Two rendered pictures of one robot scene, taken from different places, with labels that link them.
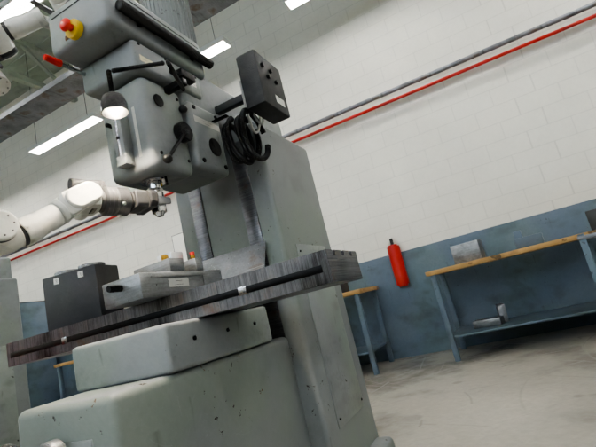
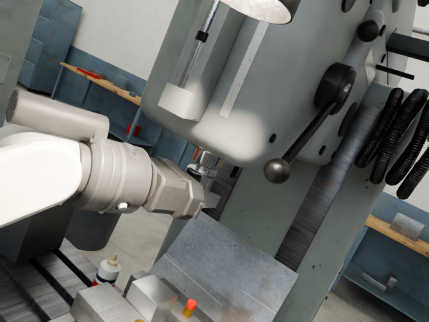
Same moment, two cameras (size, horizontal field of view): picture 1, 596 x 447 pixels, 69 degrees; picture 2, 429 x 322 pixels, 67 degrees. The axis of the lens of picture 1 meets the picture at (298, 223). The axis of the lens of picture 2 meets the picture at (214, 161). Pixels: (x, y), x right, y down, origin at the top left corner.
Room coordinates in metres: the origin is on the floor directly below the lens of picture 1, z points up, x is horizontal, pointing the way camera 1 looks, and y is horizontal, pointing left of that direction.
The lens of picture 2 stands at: (0.88, 0.39, 1.37)
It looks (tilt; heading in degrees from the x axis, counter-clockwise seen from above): 10 degrees down; 3
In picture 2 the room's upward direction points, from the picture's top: 24 degrees clockwise
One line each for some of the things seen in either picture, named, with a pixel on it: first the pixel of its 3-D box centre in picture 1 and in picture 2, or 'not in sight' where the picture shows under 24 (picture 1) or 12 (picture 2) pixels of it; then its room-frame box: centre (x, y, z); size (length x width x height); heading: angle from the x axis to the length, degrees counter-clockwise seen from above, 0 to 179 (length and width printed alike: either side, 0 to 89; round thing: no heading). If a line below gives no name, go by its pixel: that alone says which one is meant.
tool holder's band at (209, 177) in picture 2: not in sight; (200, 173); (1.37, 0.43, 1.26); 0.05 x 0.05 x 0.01
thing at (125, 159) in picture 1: (121, 135); (214, 29); (1.27, 0.47, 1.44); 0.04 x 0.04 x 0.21; 66
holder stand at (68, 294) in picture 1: (83, 295); (18, 191); (1.53, 0.79, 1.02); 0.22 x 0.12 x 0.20; 77
